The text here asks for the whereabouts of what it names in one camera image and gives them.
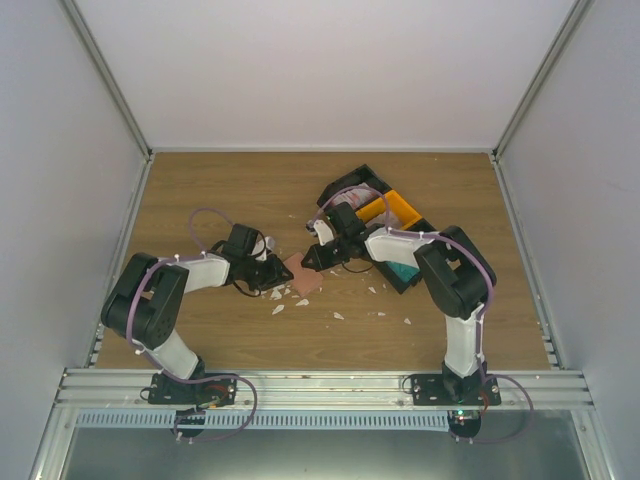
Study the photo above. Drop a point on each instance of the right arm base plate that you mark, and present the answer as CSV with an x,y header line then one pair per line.
x,y
447,389

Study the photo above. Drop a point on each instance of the white debris pile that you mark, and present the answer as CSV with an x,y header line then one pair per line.
x,y
281,298

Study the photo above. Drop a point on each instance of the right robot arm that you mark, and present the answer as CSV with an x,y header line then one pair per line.
x,y
458,278

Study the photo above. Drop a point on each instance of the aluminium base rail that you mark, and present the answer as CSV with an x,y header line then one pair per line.
x,y
330,390

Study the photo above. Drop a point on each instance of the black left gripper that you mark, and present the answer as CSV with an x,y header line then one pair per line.
x,y
274,276

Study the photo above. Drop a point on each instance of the black bin red cards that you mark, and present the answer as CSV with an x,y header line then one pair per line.
x,y
359,179

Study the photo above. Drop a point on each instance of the teal card stack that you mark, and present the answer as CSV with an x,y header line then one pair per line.
x,y
403,272

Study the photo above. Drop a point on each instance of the yellow bin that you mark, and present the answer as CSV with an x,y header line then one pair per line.
x,y
378,211

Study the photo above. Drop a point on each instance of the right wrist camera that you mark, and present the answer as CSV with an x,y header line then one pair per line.
x,y
321,231

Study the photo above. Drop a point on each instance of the red white card stack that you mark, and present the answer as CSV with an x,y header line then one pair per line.
x,y
356,197

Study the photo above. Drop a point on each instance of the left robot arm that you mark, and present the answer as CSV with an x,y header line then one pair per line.
x,y
144,304

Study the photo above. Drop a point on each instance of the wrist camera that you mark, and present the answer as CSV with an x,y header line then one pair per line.
x,y
263,248
321,231

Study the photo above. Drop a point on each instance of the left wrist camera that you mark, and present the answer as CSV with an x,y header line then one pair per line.
x,y
263,248

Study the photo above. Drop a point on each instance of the grey cable duct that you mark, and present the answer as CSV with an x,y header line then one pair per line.
x,y
279,419

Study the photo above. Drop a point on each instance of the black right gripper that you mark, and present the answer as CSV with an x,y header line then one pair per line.
x,y
321,264

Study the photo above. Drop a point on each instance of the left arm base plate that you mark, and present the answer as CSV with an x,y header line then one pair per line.
x,y
210,394

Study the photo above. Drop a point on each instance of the black bin teal cards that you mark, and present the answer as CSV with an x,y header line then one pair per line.
x,y
400,287

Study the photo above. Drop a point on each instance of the pink card holder wallet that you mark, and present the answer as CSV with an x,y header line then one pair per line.
x,y
305,280

